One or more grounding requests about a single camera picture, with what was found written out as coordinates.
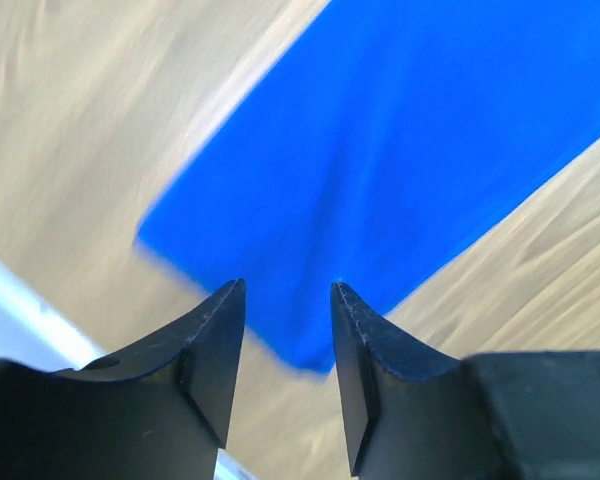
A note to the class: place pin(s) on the blue towel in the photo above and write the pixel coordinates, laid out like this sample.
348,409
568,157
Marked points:
388,139

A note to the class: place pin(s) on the aluminium table edge rail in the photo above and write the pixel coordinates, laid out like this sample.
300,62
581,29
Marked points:
34,333

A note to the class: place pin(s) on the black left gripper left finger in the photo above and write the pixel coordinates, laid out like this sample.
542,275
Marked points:
159,408

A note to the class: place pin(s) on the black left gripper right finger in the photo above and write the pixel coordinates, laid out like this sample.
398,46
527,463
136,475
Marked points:
412,412

